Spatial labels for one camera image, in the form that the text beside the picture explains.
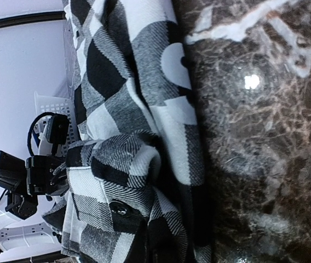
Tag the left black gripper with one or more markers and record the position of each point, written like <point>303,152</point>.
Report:
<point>41,178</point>

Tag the black white plaid shirt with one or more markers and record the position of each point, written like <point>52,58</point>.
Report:
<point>136,177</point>

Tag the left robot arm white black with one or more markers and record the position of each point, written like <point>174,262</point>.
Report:
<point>23,181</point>

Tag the grey plastic laundry basket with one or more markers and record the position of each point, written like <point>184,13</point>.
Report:
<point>63,102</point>

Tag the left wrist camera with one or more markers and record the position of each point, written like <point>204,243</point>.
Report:
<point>57,129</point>

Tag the left black frame post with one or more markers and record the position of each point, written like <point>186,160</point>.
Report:
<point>31,18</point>

